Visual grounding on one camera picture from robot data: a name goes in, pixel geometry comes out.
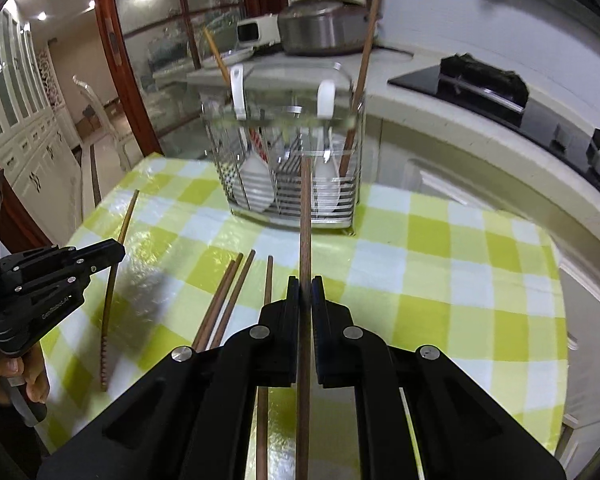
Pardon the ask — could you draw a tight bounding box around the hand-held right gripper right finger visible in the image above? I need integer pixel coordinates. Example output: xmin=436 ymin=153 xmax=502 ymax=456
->
xmin=310 ymin=275 xmax=567 ymax=480

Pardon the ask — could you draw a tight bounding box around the red patterned wooden chopstick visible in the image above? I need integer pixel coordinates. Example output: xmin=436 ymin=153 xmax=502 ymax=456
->
xmin=100 ymin=189 xmax=141 ymax=392
xmin=202 ymin=26 xmax=268 ymax=163

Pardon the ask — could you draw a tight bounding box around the small white kitchen appliance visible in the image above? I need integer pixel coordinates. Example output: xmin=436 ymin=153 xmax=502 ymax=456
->
xmin=236 ymin=14 xmax=281 ymax=46

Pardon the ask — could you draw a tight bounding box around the brown wooden chopstick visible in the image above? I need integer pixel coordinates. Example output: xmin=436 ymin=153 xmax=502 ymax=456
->
xmin=337 ymin=0 xmax=382 ymax=178
xmin=190 ymin=260 xmax=235 ymax=348
xmin=193 ymin=253 xmax=244 ymax=351
xmin=255 ymin=255 xmax=275 ymax=480
xmin=295 ymin=156 xmax=313 ymax=480
xmin=207 ymin=250 xmax=257 ymax=352

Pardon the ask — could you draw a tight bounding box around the metal wire utensil rack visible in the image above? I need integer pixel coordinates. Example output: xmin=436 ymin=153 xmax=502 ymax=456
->
xmin=200 ymin=62 xmax=367 ymax=237

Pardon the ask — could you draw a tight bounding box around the white ceramic spoon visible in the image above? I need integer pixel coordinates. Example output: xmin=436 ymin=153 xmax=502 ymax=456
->
xmin=228 ymin=64 xmax=276 ymax=212
xmin=311 ymin=81 xmax=343 ymax=215

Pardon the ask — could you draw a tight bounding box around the white panelled wall cabinet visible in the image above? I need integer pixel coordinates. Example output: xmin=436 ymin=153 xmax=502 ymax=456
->
xmin=0 ymin=7 xmax=83 ymax=221

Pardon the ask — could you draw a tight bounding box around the grey metal pressure cooker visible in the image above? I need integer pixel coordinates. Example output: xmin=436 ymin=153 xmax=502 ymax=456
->
xmin=277 ymin=1 xmax=378 ymax=57

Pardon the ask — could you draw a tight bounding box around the black glass gas cooktop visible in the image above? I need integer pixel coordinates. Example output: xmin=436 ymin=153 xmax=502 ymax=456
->
xmin=387 ymin=52 xmax=600 ymax=196

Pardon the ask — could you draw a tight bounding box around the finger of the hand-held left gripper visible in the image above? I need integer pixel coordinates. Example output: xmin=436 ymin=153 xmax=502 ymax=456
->
xmin=10 ymin=256 xmax=126 ymax=297
xmin=2 ymin=240 xmax=127 ymax=273

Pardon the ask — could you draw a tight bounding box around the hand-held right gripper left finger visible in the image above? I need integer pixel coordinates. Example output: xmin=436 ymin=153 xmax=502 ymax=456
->
xmin=36 ymin=275 xmax=302 ymax=480

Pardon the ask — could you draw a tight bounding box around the person's left hand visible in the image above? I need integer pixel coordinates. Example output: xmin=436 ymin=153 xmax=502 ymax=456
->
xmin=0 ymin=342 xmax=51 ymax=407

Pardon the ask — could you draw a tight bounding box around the red wooden glass door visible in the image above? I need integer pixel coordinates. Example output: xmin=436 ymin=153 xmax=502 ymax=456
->
xmin=90 ymin=0 xmax=291 ymax=161

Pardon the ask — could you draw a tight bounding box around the green white checkered tablecloth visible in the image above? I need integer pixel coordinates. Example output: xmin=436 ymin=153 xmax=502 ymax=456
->
xmin=37 ymin=152 xmax=571 ymax=466

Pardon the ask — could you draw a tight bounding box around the white ornate dining chair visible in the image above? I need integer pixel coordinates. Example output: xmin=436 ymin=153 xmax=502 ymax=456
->
xmin=72 ymin=75 xmax=133 ymax=171

